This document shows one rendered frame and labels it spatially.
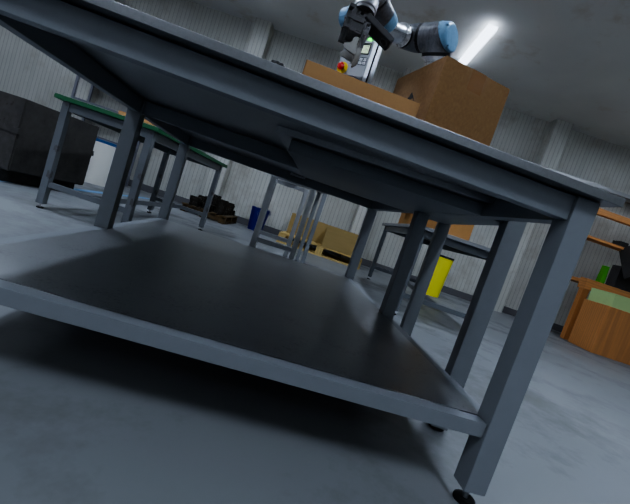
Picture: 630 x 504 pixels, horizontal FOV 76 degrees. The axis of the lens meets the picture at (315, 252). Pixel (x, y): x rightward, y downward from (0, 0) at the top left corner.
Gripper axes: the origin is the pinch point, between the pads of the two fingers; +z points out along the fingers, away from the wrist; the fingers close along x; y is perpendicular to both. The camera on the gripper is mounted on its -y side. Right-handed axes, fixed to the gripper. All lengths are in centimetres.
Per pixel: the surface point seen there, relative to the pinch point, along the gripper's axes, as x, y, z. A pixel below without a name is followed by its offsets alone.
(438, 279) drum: -439, -254, -79
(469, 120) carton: 7.4, -36.8, 9.8
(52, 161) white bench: -190, 165, 6
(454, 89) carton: 11.0, -28.7, 4.7
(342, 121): 28.4, 1.8, 39.4
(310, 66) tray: 32.1, 11.9, 32.3
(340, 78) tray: 32.1, 5.2, 32.3
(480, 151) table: 33, -28, 37
